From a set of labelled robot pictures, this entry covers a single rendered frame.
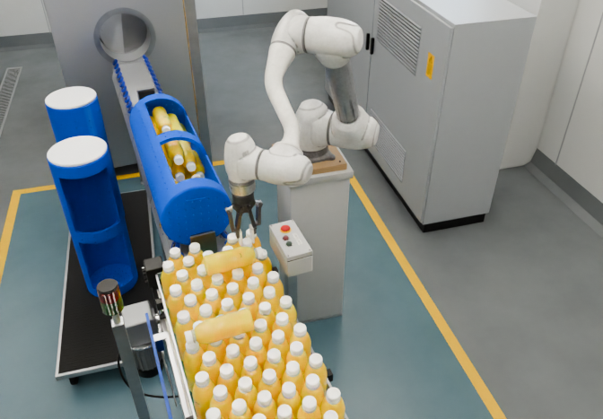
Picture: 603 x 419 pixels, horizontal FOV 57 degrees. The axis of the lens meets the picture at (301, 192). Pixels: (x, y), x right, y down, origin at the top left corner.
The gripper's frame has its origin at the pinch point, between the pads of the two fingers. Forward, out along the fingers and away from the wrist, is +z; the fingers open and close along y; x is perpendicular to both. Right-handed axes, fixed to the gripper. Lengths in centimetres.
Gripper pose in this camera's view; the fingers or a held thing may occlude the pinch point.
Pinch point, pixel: (246, 235)
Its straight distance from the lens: 205.1
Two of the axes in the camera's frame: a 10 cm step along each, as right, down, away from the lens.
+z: 0.0, 8.1, 5.8
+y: -9.3, 2.2, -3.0
